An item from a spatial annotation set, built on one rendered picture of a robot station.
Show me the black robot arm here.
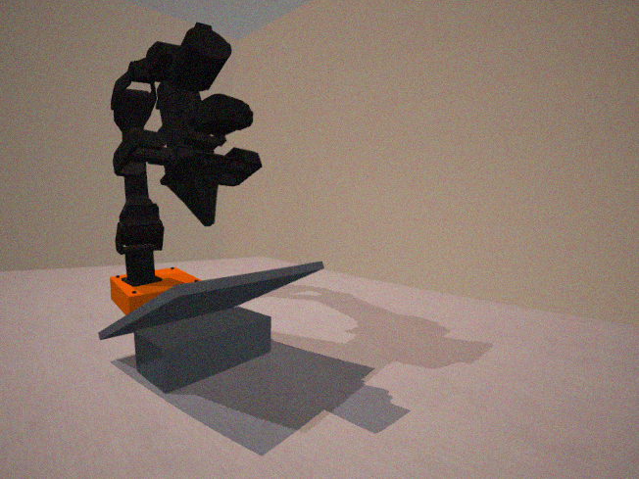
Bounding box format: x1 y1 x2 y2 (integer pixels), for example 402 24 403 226
111 22 253 287

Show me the grey switch panel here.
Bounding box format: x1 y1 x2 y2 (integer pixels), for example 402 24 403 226
98 262 324 394

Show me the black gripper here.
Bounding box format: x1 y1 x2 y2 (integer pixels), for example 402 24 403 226
113 101 262 226

